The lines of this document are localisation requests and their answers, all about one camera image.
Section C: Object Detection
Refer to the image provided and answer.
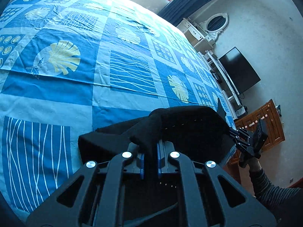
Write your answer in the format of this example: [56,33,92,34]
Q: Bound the black flat television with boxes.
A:
[219,47,261,94]

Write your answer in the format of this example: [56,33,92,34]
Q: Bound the black pants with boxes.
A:
[78,106,235,165]

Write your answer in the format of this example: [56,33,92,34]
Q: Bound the right forearm striped sleeve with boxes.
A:
[250,169,302,226]

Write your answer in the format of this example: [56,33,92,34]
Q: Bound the white low cabinet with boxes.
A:
[204,50,246,120]

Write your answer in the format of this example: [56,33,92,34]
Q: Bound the white vanity dresser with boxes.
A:
[177,18,215,54]

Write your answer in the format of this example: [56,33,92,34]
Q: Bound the oval vanity mirror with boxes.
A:
[199,13,229,41]

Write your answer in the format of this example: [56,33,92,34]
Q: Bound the blue patterned bed sheet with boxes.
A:
[1,0,235,221]

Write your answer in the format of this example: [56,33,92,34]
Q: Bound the right hand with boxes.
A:
[248,157,262,172]

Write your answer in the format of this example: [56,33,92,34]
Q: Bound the brown wooden cabinet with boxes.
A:
[235,100,285,155]

